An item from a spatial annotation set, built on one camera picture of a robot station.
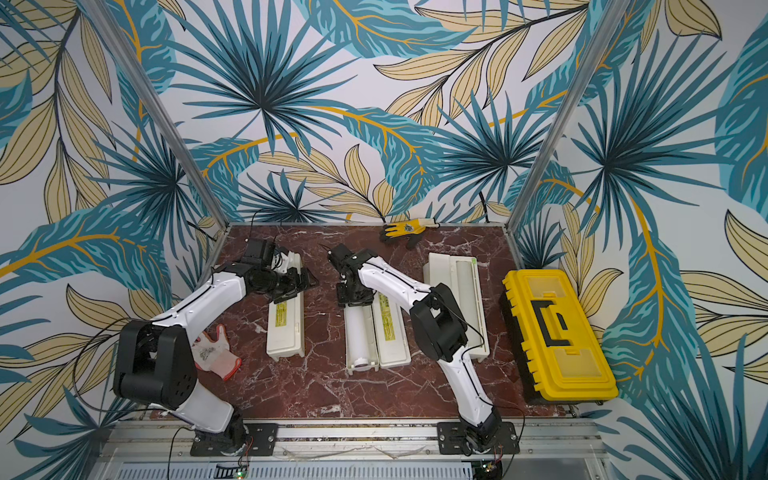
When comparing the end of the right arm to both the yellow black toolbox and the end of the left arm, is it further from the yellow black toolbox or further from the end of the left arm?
the yellow black toolbox

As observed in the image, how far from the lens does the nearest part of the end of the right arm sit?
2.26 ft

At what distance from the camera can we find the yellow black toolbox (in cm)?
69

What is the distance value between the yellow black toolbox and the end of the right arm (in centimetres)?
41
